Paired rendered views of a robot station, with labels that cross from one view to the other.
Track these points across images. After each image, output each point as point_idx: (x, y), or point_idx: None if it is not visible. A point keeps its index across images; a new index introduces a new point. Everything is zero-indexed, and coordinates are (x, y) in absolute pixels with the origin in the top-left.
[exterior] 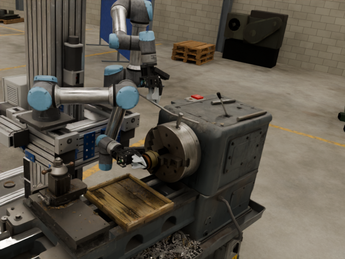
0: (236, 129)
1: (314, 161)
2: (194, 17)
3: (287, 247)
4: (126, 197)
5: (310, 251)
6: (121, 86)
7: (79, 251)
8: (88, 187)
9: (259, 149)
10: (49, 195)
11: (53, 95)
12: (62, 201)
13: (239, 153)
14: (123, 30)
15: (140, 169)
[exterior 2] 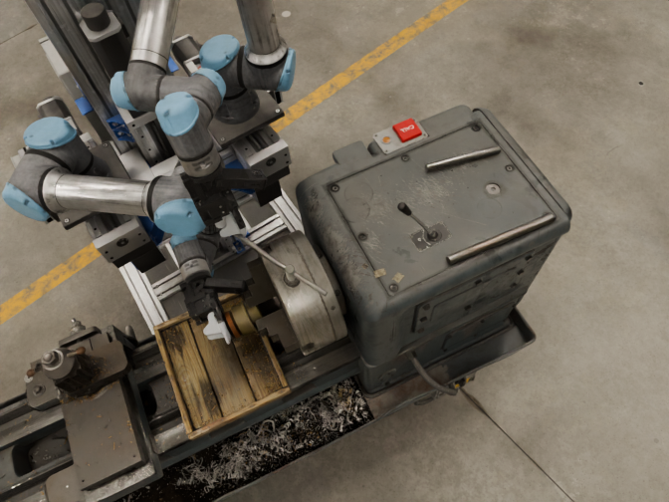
0: (430, 293)
1: None
2: None
3: (606, 339)
4: (218, 354)
5: (651, 357)
6: (164, 193)
7: (94, 494)
8: (292, 145)
9: (529, 269)
10: None
11: (44, 203)
12: (86, 391)
13: (455, 304)
14: (147, 57)
15: (395, 107)
